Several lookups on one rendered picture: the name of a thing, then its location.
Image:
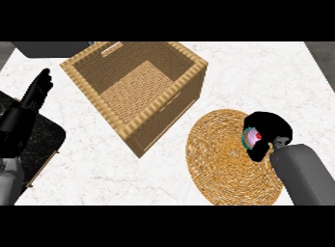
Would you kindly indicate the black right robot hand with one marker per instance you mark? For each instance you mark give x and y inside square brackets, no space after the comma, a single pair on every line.
[271,123]

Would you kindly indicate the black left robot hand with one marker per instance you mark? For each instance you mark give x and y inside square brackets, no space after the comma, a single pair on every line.
[37,91]

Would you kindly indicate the pink cupcake with red cherry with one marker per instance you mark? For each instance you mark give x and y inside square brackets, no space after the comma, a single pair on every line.
[252,136]

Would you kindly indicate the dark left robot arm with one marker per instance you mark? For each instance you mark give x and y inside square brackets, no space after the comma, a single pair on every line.
[10,135]

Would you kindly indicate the round woven straw placemat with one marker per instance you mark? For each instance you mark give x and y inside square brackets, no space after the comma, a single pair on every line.
[221,170]

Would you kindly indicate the square wicker basket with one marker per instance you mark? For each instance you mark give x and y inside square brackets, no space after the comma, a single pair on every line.
[136,87]

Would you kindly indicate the dark grey appliance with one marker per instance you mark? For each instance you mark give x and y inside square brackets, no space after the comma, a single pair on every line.
[50,49]

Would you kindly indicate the black speckled board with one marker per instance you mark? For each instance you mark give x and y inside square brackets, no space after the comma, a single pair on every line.
[43,138]

